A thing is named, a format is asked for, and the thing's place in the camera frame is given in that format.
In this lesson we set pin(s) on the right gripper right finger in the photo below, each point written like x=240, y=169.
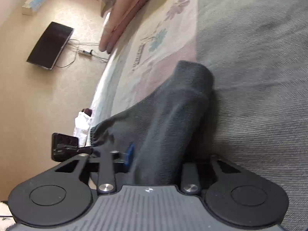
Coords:
x=190, y=183

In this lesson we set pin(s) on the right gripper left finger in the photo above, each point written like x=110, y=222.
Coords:
x=111, y=163

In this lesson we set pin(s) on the dark grey trousers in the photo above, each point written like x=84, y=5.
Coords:
x=160, y=126

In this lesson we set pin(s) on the white cloth on bed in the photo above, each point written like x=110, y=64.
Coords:
x=82, y=128

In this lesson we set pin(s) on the dark brown small object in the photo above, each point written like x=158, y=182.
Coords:
x=87, y=111

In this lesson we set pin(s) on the striped pastel bed sheet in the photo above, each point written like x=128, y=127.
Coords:
x=256, y=51

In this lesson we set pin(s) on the folded floral pink quilt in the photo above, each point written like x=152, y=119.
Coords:
x=120, y=15

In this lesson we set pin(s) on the white wall power strip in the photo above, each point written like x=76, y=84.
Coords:
x=86, y=53

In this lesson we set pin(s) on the wall mounted black television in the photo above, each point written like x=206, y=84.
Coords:
x=50, y=45

